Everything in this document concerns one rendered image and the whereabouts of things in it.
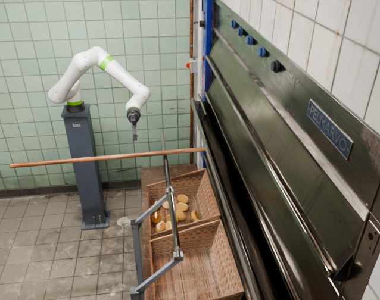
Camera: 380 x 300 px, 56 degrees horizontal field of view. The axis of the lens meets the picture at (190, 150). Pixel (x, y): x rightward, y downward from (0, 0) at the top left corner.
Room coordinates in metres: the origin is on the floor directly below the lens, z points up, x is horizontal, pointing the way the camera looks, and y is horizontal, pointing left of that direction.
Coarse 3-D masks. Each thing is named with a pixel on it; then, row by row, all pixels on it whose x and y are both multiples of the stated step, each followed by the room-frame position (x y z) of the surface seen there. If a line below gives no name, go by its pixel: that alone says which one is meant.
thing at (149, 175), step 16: (144, 176) 2.59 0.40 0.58; (160, 176) 2.59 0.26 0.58; (176, 176) 2.59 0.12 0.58; (144, 192) 2.36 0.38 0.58; (192, 192) 2.36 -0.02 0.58; (144, 208) 2.16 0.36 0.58; (160, 208) 2.16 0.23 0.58; (144, 224) 1.98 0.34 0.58; (144, 240) 1.82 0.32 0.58; (144, 256) 1.68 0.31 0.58; (144, 272) 1.55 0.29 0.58
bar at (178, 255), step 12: (168, 168) 1.85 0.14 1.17; (168, 180) 1.73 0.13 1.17; (168, 192) 1.62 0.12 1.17; (156, 204) 1.62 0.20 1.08; (144, 216) 1.61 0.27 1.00; (132, 228) 1.59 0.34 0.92; (180, 252) 1.17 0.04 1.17; (168, 264) 1.15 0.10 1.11; (156, 276) 1.14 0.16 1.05; (132, 288) 1.14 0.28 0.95; (144, 288) 1.13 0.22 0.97
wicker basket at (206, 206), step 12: (204, 168) 2.32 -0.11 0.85; (180, 180) 2.29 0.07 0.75; (192, 180) 2.30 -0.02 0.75; (204, 180) 2.24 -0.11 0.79; (156, 192) 2.26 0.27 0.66; (204, 192) 2.16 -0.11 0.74; (192, 204) 2.20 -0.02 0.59; (204, 204) 2.08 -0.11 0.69; (216, 204) 1.89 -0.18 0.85; (204, 216) 2.00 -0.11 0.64; (216, 216) 1.78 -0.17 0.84; (180, 228) 1.75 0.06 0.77; (204, 240) 1.81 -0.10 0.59
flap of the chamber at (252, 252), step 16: (208, 112) 2.18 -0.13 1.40; (208, 128) 1.95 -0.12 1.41; (224, 144) 1.77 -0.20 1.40; (224, 160) 1.60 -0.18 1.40; (224, 176) 1.44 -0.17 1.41; (240, 192) 1.33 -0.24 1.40; (240, 208) 1.21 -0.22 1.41; (240, 224) 1.10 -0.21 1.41; (256, 224) 1.12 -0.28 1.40; (256, 240) 1.02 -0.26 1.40; (240, 256) 0.95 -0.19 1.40; (256, 256) 0.94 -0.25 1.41; (272, 256) 0.95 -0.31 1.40; (256, 272) 0.86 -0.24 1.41; (272, 272) 0.87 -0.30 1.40; (272, 288) 0.80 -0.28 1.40
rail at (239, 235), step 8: (192, 104) 2.26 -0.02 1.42; (200, 120) 2.00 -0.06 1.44; (208, 144) 1.71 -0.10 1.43; (208, 152) 1.64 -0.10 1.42; (216, 168) 1.47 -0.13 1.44; (216, 176) 1.43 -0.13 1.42; (224, 184) 1.35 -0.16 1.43; (224, 192) 1.29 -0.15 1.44; (232, 208) 1.18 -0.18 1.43; (232, 216) 1.13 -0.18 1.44; (232, 224) 1.09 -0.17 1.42; (240, 232) 1.04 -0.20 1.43; (240, 240) 0.99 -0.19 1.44; (240, 248) 0.97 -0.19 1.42; (248, 256) 0.92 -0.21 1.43; (248, 264) 0.88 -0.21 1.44; (248, 272) 0.85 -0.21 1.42; (256, 280) 0.81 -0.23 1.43; (256, 288) 0.78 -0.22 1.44; (256, 296) 0.76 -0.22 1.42
